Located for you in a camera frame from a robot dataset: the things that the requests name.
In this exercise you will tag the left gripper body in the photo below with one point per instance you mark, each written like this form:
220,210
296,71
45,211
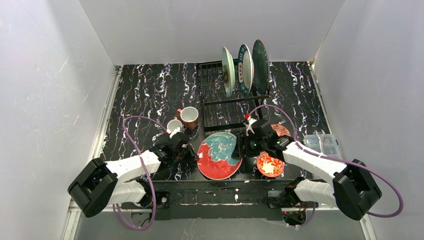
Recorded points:
187,149

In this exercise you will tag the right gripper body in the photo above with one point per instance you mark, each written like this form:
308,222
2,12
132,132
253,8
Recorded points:
246,146

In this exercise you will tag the small brown cup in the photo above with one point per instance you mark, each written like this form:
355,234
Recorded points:
174,125

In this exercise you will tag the red teal floral plate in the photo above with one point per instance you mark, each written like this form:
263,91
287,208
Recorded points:
215,159

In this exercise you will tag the large brown mug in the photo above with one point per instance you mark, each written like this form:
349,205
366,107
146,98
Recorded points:
189,116

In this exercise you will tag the black wire dish rack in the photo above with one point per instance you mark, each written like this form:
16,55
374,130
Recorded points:
220,112

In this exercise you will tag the green rim lettered plate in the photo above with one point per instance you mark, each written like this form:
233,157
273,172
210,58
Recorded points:
245,70

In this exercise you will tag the dark blue glazed plate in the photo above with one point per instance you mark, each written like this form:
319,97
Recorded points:
261,66

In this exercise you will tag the light green flower plate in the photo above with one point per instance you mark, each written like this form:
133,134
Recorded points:
228,72

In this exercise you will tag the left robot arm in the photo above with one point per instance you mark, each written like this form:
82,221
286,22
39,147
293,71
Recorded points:
104,183

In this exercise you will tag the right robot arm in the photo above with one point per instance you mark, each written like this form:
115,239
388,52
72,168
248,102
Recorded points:
347,186

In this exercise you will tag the red geometric pattern bowl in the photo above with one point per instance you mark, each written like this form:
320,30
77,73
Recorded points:
280,130

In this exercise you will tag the orange floral pattern bowl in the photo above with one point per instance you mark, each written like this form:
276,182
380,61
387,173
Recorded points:
269,166

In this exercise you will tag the silver wrench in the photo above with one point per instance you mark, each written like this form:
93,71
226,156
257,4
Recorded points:
321,138

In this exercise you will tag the clear plastic box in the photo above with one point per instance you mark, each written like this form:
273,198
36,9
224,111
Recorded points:
330,146

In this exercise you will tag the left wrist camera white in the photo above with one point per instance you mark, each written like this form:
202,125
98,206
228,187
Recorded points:
172,132

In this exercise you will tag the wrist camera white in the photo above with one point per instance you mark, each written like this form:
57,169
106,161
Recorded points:
172,132
249,124

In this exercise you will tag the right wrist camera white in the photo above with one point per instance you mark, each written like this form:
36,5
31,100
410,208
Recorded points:
249,124

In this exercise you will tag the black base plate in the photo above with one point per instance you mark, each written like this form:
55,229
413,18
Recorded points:
227,199

